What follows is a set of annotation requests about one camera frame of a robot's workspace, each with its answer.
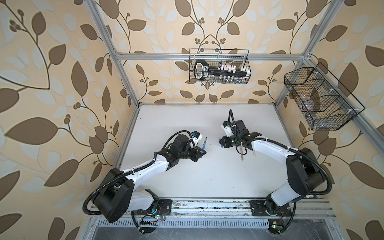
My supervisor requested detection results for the black wire basket right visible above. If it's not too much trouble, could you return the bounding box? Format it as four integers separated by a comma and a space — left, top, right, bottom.
284, 62, 366, 131

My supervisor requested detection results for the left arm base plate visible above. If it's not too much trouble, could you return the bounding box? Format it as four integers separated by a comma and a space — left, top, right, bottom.
137, 199, 173, 216

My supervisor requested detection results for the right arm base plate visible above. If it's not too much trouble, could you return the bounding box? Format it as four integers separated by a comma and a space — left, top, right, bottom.
249, 199, 292, 217

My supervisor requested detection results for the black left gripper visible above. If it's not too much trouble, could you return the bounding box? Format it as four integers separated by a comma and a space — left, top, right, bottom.
177, 142, 208, 162

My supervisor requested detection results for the black wire basket back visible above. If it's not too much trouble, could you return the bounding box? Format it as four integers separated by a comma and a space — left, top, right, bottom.
189, 48, 252, 85

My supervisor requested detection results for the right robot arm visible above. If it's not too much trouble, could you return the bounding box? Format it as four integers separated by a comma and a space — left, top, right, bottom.
220, 110, 332, 216

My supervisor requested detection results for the aluminium cage frame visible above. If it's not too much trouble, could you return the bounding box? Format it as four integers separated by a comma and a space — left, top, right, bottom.
95, 1, 384, 240

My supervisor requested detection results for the blue fountain pen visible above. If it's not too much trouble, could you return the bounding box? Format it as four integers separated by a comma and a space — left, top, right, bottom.
202, 137, 208, 150

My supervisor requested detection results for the black tool in basket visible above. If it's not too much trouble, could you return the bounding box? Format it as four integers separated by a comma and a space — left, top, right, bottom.
192, 60, 251, 80

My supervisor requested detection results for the beige fountain pen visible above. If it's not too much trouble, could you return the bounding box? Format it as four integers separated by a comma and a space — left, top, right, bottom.
240, 144, 244, 161

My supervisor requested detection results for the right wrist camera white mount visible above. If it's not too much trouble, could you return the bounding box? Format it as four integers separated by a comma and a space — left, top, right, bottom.
222, 121, 237, 138

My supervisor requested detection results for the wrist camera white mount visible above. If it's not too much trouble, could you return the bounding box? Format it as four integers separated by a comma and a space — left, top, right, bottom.
222, 121, 237, 138
191, 131, 203, 146

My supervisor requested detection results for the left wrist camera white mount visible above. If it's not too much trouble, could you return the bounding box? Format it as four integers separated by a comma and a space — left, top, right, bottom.
191, 131, 203, 146

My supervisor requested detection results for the black wire basket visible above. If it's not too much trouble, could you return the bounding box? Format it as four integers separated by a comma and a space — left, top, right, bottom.
284, 62, 366, 131
189, 48, 252, 85

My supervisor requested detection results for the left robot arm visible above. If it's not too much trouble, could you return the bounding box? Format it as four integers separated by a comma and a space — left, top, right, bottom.
82, 130, 207, 223

